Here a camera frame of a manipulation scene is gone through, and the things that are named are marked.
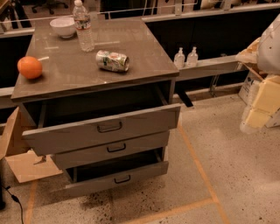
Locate black cable on floor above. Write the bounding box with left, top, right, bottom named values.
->
left=1, top=185, right=25, bottom=224

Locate clear plastic water bottle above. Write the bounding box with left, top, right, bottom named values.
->
left=73, top=0, right=95, bottom=52

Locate sanitizer pump bottle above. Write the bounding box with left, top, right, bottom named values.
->
left=186, top=46, right=198, bottom=67
left=174, top=47, right=185, bottom=69

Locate left sanitizer pump bottle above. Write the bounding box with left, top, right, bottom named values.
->
left=174, top=47, right=185, bottom=69

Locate right sanitizer pump bottle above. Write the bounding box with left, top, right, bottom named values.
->
left=186, top=46, right=198, bottom=67

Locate grey top drawer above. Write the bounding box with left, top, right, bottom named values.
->
left=23, top=84, right=180, bottom=156

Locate grey middle drawer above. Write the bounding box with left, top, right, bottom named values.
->
left=51, top=131, right=169, bottom=170

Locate grey drawer cabinet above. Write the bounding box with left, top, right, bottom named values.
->
left=10, top=17, right=180, bottom=187

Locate black office chair base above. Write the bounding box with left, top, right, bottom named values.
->
left=31, top=0, right=68, bottom=15

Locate grey drawer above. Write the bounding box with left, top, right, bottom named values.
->
left=65, top=147, right=169, bottom=196
left=51, top=131, right=169, bottom=170
left=23, top=84, right=180, bottom=156

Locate white bowl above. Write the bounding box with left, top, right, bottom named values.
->
left=50, top=17, right=75, bottom=38

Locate upright brown cardboard panel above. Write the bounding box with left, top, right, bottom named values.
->
left=0, top=108, right=33, bottom=159

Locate orange fruit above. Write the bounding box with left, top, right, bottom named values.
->
left=17, top=56, right=43, bottom=80

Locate flat brown cardboard sheet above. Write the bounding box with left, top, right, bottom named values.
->
left=5, top=150, right=62, bottom=183

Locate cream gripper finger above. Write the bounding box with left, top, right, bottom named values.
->
left=252, top=75, right=280, bottom=116
left=245, top=109, right=270, bottom=129

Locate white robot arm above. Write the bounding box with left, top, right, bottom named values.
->
left=235, top=14, right=280, bottom=133

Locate grey bottom drawer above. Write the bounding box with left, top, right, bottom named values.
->
left=65, top=147, right=169, bottom=196

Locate crushed green soda can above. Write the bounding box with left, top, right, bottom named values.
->
left=95, top=50, right=130, bottom=72

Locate white corovan cardboard box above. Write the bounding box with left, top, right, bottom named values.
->
left=239, top=67, right=280, bottom=132

